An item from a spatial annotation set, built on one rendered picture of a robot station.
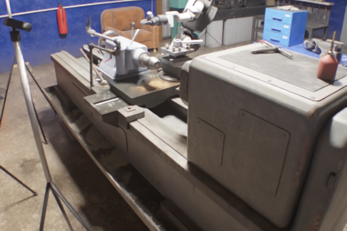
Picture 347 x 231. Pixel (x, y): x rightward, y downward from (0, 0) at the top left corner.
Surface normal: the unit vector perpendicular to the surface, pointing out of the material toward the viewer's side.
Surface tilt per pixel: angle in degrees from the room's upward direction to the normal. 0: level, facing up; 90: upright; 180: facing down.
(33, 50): 90
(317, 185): 90
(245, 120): 90
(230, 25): 90
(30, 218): 0
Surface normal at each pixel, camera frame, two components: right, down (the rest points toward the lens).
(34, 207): 0.00, -0.90
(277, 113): -0.80, 0.26
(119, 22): 0.47, 0.51
